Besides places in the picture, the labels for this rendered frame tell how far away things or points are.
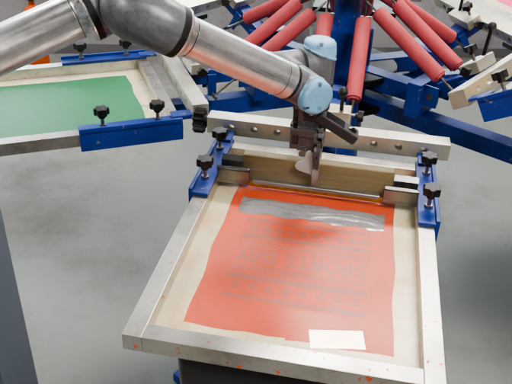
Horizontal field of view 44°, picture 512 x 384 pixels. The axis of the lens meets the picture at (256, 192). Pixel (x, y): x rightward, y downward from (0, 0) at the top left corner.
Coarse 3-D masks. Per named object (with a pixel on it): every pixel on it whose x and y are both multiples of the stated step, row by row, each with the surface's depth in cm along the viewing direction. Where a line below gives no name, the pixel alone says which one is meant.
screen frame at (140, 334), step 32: (352, 160) 175; (384, 160) 176; (192, 224) 147; (416, 224) 153; (416, 256) 145; (160, 288) 128; (160, 352) 117; (192, 352) 116; (224, 352) 114; (256, 352) 114; (288, 352) 115; (320, 352) 115
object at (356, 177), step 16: (256, 160) 162; (272, 160) 161; (288, 160) 160; (320, 160) 160; (256, 176) 164; (272, 176) 163; (288, 176) 162; (304, 176) 161; (320, 176) 160; (336, 176) 160; (352, 176) 159; (368, 176) 158; (384, 176) 157; (368, 192) 160
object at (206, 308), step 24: (240, 192) 166; (264, 192) 166; (288, 192) 166; (240, 216) 156; (264, 216) 157; (216, 240) 148; (216, 264) 140; (216, 288) 134; (192, 312) 127; (216, 312) 128; (240, 312) 128; (264, 312) 128; (288, 312) 128
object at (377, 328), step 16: (336, 208) 161; (352, 208) 161; (368, 208) 161; (384, 208) 162; (320, 224) 155; (384, 224) 156; (384, 240) 150; (384, 256) 145; (384, 272) 140; (368, 288) 135; (384, 288) 136; (368, 304) 131; (384, 304) 131; (304, 320) 127; (320, 320) 127; (336, 320) 127; (352, 320) 127; (368, 320) 127; (384, 320) 127; (288, 336) 123; (304, 336) 123; (368, 336) 123; (384, 336) 124; (368, 352) 120; (384, 352) 120
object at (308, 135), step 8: (296, 112) 154; (304, 112) 152; (296, 120) 155; (304, 120) 154; (312, 120) 153; (296, 128) 155; (304, 128) 154; (312, 128) 154; (320, 128) 154; (296, 136) 154; (304, 136) 154; (312, 136) 153; (320, 136) 152; (296, 144) 155; (304, 144) 155; (312, 144) 155
